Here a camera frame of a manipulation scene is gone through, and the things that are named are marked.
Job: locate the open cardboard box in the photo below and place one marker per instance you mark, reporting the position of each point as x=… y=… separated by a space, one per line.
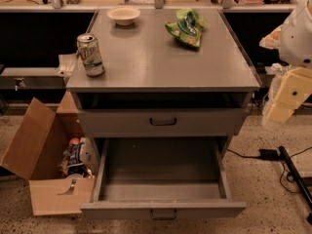
x=36 y=153

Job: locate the grey top drawer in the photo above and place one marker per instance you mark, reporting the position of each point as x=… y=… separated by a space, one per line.
x=162 y=122

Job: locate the grey drawer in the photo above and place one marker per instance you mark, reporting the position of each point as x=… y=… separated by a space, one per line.
x=161 y=179
x=162 y=122

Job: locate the cream bowl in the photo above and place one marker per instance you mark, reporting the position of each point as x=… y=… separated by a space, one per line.
x=124 y=16

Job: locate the green chip bag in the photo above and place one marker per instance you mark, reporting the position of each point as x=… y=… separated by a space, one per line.
x=188 y=27

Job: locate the black power adapter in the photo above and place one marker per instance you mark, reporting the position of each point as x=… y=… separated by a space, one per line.
x=269 y=154

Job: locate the green soda can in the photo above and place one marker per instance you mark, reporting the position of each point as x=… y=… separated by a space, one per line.
x=89 y=53

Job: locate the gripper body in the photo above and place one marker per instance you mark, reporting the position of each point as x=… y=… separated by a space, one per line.
x=296 y=41

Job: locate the snack items in box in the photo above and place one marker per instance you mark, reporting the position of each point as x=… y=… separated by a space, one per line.
x=80 y=158

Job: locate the grey drawer cabinet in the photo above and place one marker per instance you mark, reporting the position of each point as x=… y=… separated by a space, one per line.
x=146 y=68

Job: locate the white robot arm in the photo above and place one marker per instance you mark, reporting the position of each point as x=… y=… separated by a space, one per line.
x=293 y=39

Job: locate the black floor stand bar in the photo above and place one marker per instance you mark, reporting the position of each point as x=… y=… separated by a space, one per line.
x=303 y=183

